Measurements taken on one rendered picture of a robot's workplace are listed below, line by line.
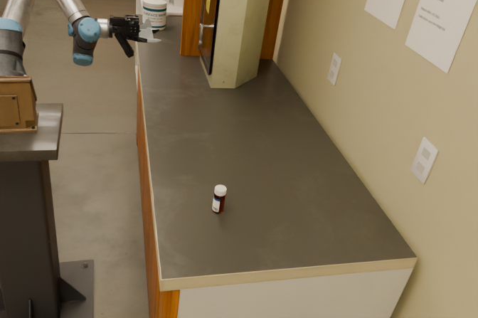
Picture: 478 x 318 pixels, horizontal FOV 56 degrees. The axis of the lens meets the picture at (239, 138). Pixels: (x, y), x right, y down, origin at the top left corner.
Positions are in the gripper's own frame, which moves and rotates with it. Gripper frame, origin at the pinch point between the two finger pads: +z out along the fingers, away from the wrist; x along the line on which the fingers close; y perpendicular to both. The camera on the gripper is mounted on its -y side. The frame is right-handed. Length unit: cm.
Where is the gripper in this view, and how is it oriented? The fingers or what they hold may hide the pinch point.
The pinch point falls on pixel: (159, 36)
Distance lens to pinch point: 193.2
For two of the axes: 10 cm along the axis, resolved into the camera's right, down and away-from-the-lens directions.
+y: 1.3, -8.5, -5.1
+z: 9.7, 0.0, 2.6
